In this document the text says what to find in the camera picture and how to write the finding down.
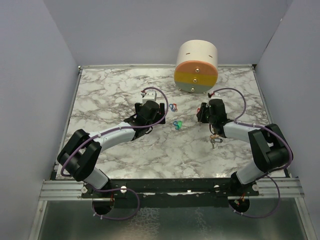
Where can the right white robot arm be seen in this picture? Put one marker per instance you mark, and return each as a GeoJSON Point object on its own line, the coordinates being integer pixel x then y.
{"type": "Point", "coordinates": [270, 150]}

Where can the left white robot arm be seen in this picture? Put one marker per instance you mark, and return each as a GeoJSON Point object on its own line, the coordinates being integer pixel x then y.
{"type": "Point", "coordinates": [80, 154]}

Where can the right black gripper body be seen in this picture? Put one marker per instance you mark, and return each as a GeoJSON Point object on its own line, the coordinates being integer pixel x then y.
{"type": "Point", "coordinates": [205, 116]}

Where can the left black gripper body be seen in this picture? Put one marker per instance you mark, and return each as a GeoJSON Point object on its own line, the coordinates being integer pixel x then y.
{"type": "Point", "coordinates": [158, 116]}

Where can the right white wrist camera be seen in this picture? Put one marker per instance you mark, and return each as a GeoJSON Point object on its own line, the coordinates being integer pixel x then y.
{"type": "Point", "coordinates": [214, 95]}

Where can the red tagged key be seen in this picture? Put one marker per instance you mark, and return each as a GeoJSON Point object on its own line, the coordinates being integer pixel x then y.
{"type": "Point", "coordinates": [175, 107]}

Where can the green key tag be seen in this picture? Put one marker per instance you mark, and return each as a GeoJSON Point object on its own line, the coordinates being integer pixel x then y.
{"type": "Point", "coordinates": [180, 124]}

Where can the round three-drawer mini cabinet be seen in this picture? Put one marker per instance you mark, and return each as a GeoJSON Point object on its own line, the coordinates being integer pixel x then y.
{"type": "Point", "coordinates": [196, 68]}

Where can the black tagged key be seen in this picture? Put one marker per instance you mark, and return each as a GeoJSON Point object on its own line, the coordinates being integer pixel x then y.
{"type": "Point", "coordinates": [215, 141]}

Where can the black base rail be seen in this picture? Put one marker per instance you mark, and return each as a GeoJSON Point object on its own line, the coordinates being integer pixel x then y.
{"type": "Point", "coordinates": [170, 192]}

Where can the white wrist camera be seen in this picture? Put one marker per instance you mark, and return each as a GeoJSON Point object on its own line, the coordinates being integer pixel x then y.
{"type": "Point", "coordinates": [149, 95]}
{"type": "Point", "coordinates": [214, 95]}

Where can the blue S carabiner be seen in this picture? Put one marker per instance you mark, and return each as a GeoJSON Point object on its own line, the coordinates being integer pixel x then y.
{"type": "Point", "coordinates": [171, 106]}
{"type": "Point", "coordinates": [177, 125]}

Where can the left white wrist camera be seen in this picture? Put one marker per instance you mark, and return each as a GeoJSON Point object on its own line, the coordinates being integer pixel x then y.
{"type": "Point", "coordinates": [149, 95]}

